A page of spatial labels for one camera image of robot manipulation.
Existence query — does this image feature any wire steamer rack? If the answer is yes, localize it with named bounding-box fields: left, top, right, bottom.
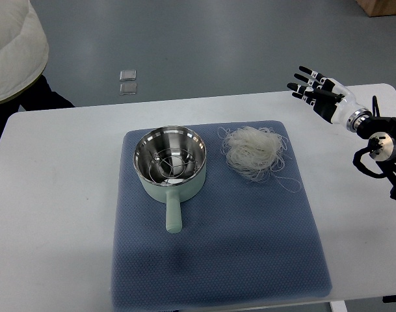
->
left=148, top=148, right=199, bottom=185

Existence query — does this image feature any upper floor socket plate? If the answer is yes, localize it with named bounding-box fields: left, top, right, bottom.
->
left=119, top=70, right=137, bottom=81

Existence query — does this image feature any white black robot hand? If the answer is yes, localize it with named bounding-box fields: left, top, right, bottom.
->
left=287, top=66, right=372, bottom=133

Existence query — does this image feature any person in white jacket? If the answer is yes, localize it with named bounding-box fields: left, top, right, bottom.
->
left=0, top=1, right=73, bottom=139

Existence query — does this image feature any mint green pot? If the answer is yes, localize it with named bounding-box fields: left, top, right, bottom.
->
left=133, top=125, right=207, bottom=233

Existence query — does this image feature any wooden box corner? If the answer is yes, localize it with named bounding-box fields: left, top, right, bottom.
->
left=356, top=0, right=396, bottom=17

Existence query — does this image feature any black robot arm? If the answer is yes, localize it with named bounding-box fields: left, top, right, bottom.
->
left=352, top=96, right=396, bottom=201

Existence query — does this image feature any blue grey mat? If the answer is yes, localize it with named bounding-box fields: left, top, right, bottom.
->
left=111, top=123, right=332, bottom=311

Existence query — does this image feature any white vermicelli bundle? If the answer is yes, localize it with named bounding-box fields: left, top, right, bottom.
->
left=217, top=125, right=302, bottom=193

